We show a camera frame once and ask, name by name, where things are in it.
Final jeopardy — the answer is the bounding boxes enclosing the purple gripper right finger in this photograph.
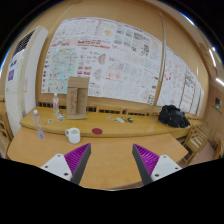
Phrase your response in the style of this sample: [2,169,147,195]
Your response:
[132,144,181,185]

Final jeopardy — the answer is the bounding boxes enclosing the brown cardboard box stand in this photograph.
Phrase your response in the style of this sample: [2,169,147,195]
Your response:
[66,77,89,120]

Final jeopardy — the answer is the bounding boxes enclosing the white air conditioner unit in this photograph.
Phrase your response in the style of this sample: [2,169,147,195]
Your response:
[5,25,49,135]

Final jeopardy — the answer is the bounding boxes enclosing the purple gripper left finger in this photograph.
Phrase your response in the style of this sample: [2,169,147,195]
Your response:
[42,143,91,184]

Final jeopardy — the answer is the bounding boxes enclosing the water bottle with white label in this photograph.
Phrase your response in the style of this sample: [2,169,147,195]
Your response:
[53,93,59,115]

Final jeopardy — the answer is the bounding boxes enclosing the right wall poster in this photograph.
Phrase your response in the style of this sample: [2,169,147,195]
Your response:
[157,47,204,115]

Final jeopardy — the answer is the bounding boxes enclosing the small items on table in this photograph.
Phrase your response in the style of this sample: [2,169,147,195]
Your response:
[107,117,134,123]

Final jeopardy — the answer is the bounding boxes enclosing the large left wall poster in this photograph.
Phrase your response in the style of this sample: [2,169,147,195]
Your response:
[41,17,162,105]

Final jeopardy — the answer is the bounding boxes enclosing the white ceramic mug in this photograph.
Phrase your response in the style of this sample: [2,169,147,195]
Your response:
[65,128,80,144]

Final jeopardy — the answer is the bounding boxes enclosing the black bag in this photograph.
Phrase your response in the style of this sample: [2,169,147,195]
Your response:
[158,105,190,128]

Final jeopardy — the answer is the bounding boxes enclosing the wooden chair right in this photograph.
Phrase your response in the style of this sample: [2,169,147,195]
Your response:
[183,125,211,165]

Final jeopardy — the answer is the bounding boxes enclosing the clear plastic water bottle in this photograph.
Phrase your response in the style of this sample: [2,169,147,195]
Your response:
[33,110,44,139]

